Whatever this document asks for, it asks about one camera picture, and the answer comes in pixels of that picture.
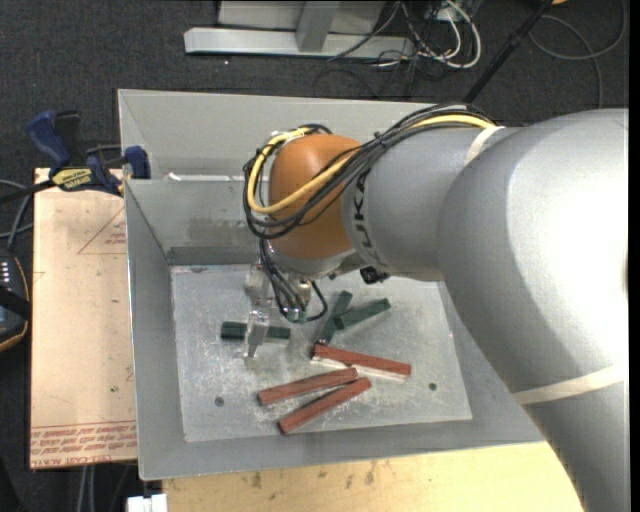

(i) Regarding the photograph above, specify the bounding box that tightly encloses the brown cardboard board red print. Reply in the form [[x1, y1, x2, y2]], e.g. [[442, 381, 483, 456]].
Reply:
[[28, 167, 139, 471]]

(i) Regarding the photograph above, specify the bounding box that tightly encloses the grey metal bin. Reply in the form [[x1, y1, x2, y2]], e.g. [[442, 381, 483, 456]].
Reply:
[[117, 88, 549, 482]]

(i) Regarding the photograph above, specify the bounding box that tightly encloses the dark green flat block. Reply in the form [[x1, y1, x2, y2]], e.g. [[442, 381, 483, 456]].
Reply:
[[316, 290, 354, 347], [333, 297, 393, 331], [220, 320, 293, 344]]

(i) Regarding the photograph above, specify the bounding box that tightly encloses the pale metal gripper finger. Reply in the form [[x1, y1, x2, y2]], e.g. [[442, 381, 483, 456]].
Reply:
[[242, 259, 270, 307], [243, 309, 272, 362]]

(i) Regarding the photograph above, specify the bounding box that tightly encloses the red-brown flat block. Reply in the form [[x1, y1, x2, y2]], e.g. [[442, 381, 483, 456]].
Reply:
[[256, 366, 360, 408], [277, 376, 374, 436], [309, 342, 413, 384]]

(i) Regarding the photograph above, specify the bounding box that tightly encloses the black cylinder on white bracket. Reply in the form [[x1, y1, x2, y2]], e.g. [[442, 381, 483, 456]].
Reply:
[[358, 264, 390, 286]]

